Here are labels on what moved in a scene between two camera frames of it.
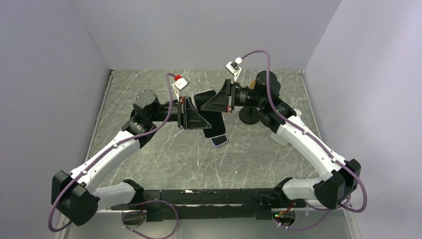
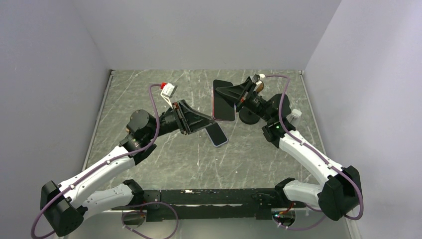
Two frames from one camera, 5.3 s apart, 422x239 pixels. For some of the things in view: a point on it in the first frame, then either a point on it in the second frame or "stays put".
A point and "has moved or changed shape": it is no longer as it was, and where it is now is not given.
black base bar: x=230 y=204 stays put
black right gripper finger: x=218 y=102 → x=235 y=93
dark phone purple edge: x=214 y=118 has moved or changed shape
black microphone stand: x=249 y=115 stays put
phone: x=219 y=140 stays put
